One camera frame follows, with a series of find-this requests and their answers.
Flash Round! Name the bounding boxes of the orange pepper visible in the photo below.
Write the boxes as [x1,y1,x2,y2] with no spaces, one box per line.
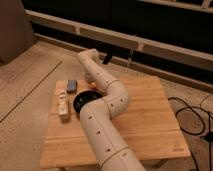
[88,82,97,90]

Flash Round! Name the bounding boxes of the dark ceramic cup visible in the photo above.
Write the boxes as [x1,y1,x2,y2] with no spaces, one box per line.
[73,90,102,113]

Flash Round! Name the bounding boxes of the dark blue rectangular block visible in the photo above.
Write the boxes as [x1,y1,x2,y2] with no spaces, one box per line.
[67,80,77,93]

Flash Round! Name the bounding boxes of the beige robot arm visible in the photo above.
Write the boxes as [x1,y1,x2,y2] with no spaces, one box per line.
[77,49,145,171]

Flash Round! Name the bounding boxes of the black cable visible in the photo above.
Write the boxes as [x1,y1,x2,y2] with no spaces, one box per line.
[167,96,213,171]

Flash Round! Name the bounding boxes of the beige couch corner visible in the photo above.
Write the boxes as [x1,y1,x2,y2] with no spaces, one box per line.
[0,0,36,63]

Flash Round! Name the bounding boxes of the white shelf rail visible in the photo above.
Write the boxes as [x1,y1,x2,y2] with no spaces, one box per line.
[26,10,213,72]

